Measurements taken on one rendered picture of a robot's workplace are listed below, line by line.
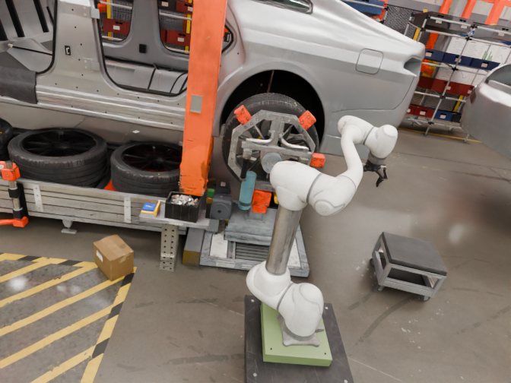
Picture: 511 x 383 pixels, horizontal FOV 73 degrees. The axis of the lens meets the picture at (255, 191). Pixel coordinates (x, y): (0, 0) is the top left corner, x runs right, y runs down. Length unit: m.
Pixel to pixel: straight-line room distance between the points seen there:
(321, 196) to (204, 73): 1.06
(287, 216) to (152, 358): 1.10
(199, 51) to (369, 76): 1.25
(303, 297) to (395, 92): 1.72
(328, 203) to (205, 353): 1.20
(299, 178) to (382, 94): 1.55
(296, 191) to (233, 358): 1.12
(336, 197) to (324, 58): 1.47
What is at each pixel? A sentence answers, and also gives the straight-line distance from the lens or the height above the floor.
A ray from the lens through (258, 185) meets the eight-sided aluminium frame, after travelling 2.36.
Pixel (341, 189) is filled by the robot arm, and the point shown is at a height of 1.17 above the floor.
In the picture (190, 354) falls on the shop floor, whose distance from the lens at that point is 2.10.
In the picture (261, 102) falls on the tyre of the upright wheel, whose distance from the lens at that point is 2.23.
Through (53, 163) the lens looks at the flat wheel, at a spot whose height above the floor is 0.49.
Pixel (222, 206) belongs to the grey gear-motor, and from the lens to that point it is 2.52.
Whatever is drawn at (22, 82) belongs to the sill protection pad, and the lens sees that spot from 3.01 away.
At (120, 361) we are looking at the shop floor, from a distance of 2.09.
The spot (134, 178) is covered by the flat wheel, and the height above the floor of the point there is 0.47.
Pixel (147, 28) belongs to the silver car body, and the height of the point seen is 1.20.
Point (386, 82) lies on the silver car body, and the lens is 2.73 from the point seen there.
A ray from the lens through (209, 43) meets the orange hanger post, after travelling 1.99.
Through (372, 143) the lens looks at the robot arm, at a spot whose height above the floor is 1.22.
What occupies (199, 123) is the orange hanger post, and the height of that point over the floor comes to 1.02.
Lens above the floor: 1.74
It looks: 29 degrees down
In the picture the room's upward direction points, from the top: 11 degrees clockwise
